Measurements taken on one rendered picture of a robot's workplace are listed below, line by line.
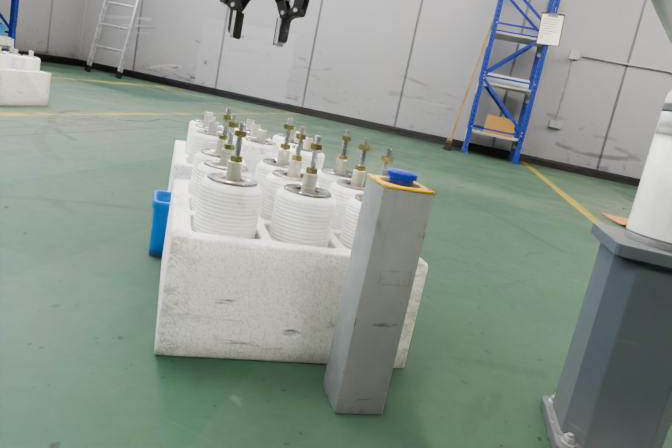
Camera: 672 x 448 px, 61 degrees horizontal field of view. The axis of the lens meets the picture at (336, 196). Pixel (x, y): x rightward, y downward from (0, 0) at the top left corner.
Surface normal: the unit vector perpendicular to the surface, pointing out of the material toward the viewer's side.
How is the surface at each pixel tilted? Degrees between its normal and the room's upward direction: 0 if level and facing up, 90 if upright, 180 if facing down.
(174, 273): 90
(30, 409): 0
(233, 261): 90
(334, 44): 90
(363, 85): 90
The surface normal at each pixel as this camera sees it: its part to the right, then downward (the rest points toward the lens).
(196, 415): 0.20, -0.96
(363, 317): 0.26, 0.23
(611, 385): -0.22, 0.14
